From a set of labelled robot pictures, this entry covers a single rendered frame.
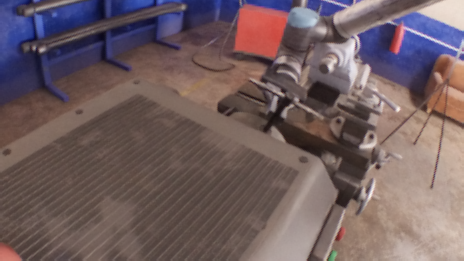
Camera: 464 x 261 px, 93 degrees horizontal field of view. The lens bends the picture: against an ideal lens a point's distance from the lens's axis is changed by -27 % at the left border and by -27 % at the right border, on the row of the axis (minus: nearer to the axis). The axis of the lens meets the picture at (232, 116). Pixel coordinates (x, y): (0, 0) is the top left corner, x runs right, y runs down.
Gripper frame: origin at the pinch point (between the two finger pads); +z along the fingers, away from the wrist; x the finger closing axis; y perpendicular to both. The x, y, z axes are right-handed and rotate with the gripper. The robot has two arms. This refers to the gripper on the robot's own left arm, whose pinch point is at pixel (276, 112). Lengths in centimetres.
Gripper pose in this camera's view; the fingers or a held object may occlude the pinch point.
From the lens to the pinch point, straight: 72.3
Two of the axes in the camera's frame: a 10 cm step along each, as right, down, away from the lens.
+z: -2.7, 6.2, -7.3
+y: 3.8, -6.3, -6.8
